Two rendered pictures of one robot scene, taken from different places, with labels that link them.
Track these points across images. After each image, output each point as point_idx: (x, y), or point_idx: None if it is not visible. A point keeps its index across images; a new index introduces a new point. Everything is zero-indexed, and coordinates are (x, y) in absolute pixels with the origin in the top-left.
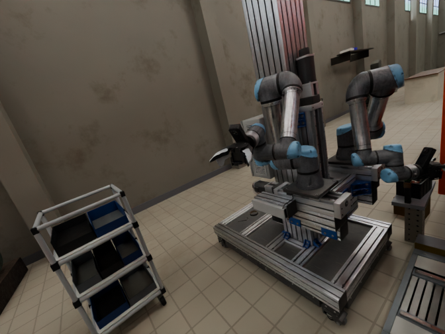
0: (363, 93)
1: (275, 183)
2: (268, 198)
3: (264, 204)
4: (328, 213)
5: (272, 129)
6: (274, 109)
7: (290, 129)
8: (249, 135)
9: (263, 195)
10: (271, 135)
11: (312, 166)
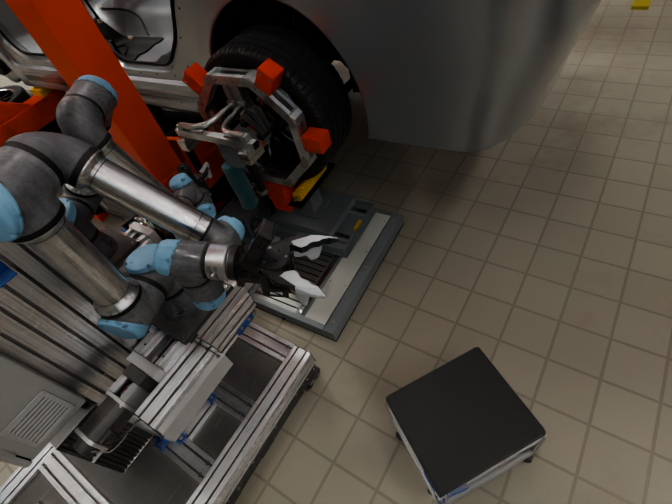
0: (106, 130)
1: (120, 380)
2: (174, 390)
3: (192, 397)
4: (240, 295)
5: (96, 268)
6: (70, 225)
7: (197, 210)
8: (233, 246)
9: (154, 407)
10: (101, 282)
11: None
